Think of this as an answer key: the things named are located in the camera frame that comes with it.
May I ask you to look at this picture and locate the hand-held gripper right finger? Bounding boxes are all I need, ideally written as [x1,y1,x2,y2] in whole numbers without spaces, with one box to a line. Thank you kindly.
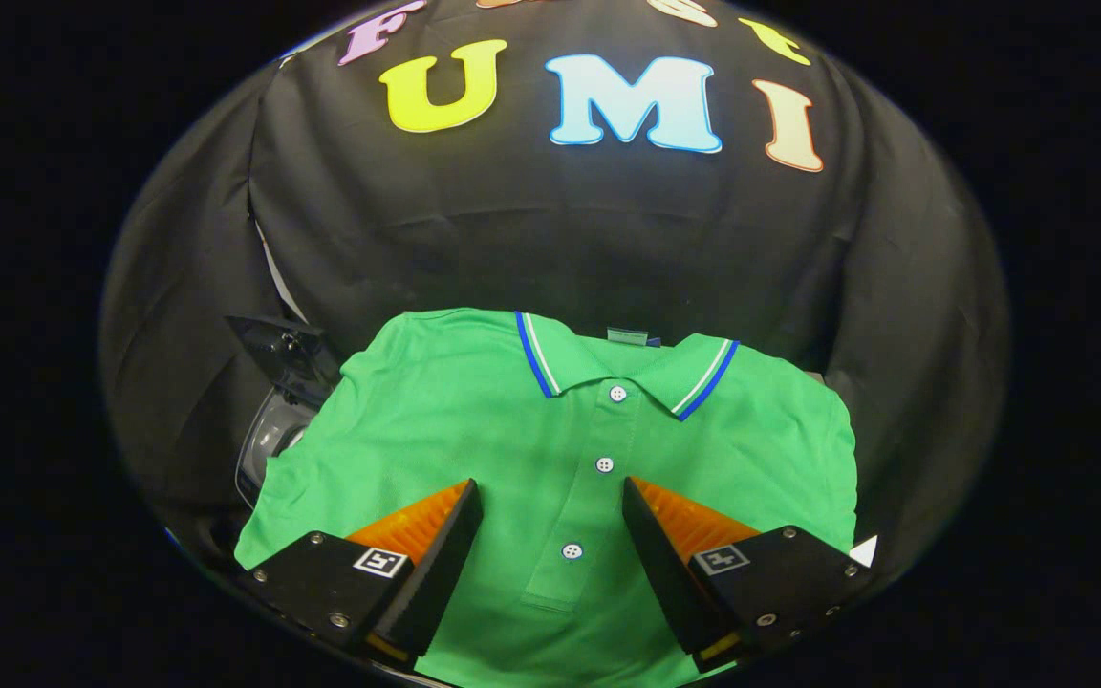
[621,475,874,674]

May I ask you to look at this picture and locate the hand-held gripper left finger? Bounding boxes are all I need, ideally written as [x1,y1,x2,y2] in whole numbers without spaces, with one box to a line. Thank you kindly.
[235,479,486,667]

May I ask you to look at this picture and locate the green polo shirt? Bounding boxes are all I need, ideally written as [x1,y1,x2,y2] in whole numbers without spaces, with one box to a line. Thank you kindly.
[233,307,859,688]

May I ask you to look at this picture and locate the grey washing machine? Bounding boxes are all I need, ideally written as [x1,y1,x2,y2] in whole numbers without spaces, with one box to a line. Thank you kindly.
[235,387,322,507]

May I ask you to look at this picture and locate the black backdrop cloth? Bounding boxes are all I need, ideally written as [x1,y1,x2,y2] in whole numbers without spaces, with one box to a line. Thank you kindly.
[99,0,1012,574]

